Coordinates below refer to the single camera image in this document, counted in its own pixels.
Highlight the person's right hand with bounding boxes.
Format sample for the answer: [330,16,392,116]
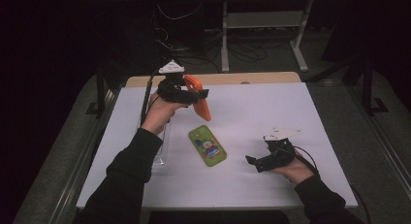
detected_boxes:
[274,149,319,185]

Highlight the black metal stand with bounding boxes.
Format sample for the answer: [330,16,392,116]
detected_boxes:
[85,68,109,119]
[361,53,390,116]

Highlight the green cartoon phone case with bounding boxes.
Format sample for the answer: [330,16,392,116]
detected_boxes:
[188,124,228,168]

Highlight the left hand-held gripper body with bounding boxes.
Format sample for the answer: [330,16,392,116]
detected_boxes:
[157,59,200,105]

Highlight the hand-held gripper cable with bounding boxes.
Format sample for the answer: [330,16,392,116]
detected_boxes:
[140,68,163,125]
[293,145,372,224]

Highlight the orange phone case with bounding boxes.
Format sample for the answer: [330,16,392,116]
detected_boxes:
[183,74,212,122]

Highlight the light wooden table board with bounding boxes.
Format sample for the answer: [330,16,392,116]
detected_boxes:
[125,72,302,88]

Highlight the hanging white cable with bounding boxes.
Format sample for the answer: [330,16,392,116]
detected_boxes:
[156,2,203,22]

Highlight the clear plastic tray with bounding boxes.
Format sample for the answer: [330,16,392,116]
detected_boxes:
[139,115,173,168]

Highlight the left hand-held gripper cable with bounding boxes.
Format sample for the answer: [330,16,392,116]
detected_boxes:
[140,68,163,125]

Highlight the tangle of floor cables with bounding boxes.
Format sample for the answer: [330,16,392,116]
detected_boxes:
[154,26,269,75]

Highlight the white metal desk frame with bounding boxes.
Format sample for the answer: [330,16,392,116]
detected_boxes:
[207,0,314,73]

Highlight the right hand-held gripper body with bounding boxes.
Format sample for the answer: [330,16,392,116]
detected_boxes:
[255,126,302,174]

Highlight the right hand-held gripper cable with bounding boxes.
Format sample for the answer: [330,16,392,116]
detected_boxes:
[293,145,372,224]

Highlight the person's left hand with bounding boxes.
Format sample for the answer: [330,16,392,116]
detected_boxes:
[141,91,188,136]

